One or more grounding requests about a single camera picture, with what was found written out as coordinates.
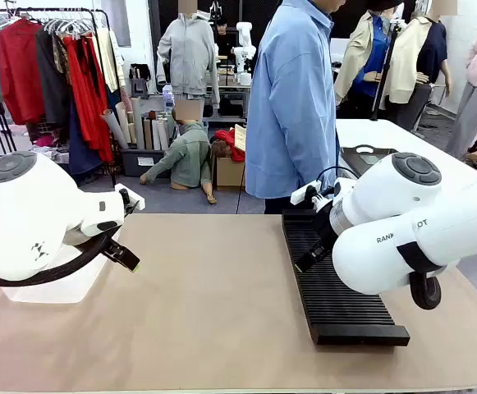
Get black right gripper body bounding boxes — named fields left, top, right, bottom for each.
left=314, top=203, right=340, bottom=252

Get black slotted PCB rack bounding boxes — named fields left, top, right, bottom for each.
left=282, top=208, right=410, bottom=347

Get black metal clothes rack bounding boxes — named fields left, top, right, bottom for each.
left=0, top=7, right=118, bottom=188

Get clear plastic storage box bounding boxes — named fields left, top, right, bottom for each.
left=0, top=229, right=121, bottom=305

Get dark grey storage bin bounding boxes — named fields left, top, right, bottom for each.
left=121, top=147, right=172, bottom=178

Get navy blue hanging fabric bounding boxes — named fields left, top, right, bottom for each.
left=67, top=98, right=104, bottom=178

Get white side table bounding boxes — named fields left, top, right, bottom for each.
left=334, top=118, right=477, bottom=186

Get brown cardboard box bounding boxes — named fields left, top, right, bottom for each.
left=212, top=153, right=247, bottom=190

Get grey slanted cardboard tube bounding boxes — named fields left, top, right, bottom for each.
left=99, top=108, right=131, bottom=149

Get mannequin torso in green jacket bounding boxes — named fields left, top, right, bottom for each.
left=139, top=100, right=219, bottom=205

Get beige cardboard tube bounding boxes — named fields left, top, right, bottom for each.
left=114, top=101, right=133, bottom=144

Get person in blue shirt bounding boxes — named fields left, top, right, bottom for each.
left=244, top=0, right=342, bottom=215

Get red cloth bundle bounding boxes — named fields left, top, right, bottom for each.
left=214, top=128, right=247, bottom=163

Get red hanging dress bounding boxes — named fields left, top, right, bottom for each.
left=62, top=34, right=115, bottom=164

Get clear water bottle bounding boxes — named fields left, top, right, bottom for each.
left=162, top=84, right=176, bottom=115

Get black tripod pole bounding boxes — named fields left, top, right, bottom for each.
left=370, top=18, right=404, bottom=122

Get black bag on shelf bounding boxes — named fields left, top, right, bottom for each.
left=128, top=62, right=153, bottom=99

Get mannequin in beige jacket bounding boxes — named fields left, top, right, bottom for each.
left=333, top=0, right=396, bottom=108

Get dark grey hanging coat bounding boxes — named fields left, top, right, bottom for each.
left=34, top=27, right=73, bottom=129

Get mannequin in cream navy top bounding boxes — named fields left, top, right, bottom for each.
left=388, top=0, right=453, bottom=133

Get cream hanging garment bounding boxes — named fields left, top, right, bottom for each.
left=94, top=27, right=127, bottom=94

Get red hanging shirt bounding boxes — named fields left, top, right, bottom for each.
left=0, top=18, right=46, bottom=126

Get mannequin in grey hoodie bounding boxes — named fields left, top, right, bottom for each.
left=156, top=11, right=222, bottom=110

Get background person in black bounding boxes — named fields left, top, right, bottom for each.
left=213, top=16, right=239, bottom=62

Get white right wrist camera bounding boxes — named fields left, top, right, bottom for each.
left=290, top=179, right=334, bottom=206

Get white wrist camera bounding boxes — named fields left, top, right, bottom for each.
left=290, top=179, right=334, bottom=206
left=113, top=183, right=146, bottom=217

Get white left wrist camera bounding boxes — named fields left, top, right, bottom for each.
left=113, top=183, right=146, bottom=217

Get black left arm cable sleeve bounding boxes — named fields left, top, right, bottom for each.
left=0, top=229, right=121, bottom=288

